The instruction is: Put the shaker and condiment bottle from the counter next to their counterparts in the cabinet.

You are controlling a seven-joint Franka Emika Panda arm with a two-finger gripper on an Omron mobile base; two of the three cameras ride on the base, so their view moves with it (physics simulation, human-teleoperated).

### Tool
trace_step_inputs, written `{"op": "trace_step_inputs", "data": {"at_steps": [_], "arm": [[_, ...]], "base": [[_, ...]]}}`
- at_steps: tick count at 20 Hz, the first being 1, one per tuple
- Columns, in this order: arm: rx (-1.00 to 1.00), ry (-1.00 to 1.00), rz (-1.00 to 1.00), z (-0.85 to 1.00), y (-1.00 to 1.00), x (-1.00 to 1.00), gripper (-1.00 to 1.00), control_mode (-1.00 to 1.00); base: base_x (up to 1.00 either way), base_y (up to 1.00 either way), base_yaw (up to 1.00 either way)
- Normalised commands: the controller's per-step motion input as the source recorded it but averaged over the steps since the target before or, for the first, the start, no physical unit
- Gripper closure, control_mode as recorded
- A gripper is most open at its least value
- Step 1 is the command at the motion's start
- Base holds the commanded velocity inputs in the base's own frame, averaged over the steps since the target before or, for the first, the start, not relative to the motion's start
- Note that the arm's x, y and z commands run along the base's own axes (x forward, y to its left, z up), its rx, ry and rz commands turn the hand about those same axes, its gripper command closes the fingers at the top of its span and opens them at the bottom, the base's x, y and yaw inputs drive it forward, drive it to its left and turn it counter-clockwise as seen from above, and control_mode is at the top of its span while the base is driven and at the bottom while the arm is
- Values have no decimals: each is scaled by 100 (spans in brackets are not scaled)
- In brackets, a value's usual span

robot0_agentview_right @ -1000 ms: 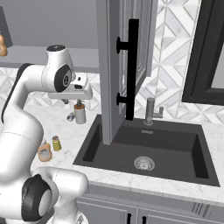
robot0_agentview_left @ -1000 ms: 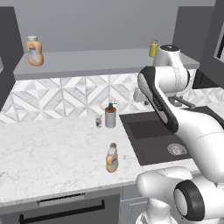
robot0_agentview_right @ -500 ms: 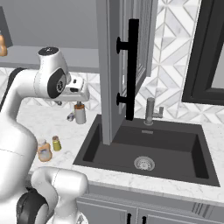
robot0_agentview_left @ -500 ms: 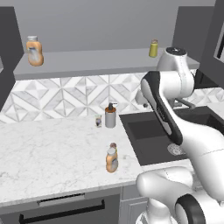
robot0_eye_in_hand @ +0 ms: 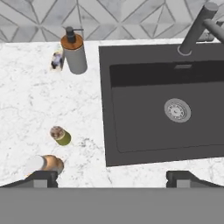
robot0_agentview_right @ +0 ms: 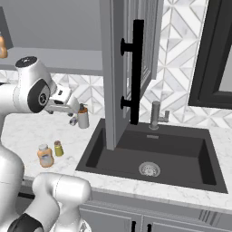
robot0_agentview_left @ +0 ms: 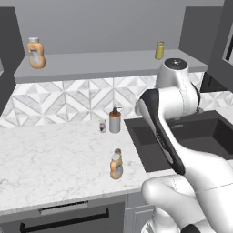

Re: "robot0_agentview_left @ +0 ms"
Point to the grey soap dispenser brown top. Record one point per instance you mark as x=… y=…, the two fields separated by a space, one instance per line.
x=115 y=123

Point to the grey dishwasher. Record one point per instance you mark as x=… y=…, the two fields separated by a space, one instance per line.
x=60 y=220

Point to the dark grey cabinet door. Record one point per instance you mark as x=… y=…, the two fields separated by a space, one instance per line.
x=197 y=30
x=9 y=60

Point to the yellow shaker brown lid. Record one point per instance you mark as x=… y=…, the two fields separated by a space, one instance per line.
x=159 y=51

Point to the grey false drawer front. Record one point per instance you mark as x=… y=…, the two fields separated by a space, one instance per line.
x=135 y=200

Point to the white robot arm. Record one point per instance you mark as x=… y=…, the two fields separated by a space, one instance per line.
x=209 y=179

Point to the yellow shaker brown cap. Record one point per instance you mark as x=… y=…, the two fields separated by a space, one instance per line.
x=118 y=151

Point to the dark grey wall unit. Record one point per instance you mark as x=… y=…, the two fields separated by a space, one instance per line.
x=220 y=69

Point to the orange condiment bottle grey cap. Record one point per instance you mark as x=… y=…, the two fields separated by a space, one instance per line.
x=116 y=170

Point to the grey base cupboard door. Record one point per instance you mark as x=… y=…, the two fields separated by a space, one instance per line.
x=138 y=220

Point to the dark grey sink basin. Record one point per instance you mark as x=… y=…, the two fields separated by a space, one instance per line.
x=145 y=145

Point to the small glass jar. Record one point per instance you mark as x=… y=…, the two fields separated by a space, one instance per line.
x=102 y=126

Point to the orange condiment bottle white cap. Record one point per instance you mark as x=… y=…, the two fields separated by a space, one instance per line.
x=36 y=57

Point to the open grey wall cabinet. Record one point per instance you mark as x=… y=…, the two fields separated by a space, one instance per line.
x=106 y=63

